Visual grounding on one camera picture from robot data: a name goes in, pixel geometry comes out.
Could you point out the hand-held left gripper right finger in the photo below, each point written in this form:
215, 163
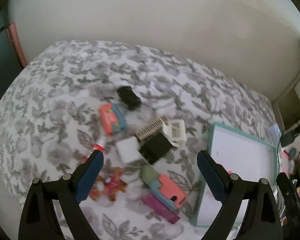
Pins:
210, 175

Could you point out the black toy car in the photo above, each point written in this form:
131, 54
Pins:
128, 97

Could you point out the pink striped crochet mat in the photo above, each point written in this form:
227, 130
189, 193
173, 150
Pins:
285, 155

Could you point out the white power strip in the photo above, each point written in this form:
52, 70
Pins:
275, 131

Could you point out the green-tipped coral blue utility knife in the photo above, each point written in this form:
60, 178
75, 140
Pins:
170, 187

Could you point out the white hair claw clip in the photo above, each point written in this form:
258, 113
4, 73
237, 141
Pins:
176, 132

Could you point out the teal-rimmed white tray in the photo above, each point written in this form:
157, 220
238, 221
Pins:
240, 150

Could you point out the black charger plug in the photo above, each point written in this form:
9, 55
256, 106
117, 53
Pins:
156, 148

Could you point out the red and white glue bottle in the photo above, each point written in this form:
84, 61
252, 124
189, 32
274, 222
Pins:
99, 147

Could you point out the grey floral bedspread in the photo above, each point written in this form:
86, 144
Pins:
65, 80

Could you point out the black and cream patterned hair clip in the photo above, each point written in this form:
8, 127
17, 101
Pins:
152, 127

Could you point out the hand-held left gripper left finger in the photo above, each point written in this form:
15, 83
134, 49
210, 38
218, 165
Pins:
90, 175

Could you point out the black power adapter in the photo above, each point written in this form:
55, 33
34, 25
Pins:
288, 139

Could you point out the purple lighter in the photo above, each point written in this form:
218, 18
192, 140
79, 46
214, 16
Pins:
160, 206

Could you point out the teal furniture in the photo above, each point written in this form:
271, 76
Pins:
0, 67

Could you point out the white charger plug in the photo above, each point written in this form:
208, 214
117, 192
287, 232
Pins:
127, 150

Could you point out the brown bear toy figure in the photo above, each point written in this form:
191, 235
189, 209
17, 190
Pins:
112, 182

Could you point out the coral and blue box cutter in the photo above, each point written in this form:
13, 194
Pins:
112, 118

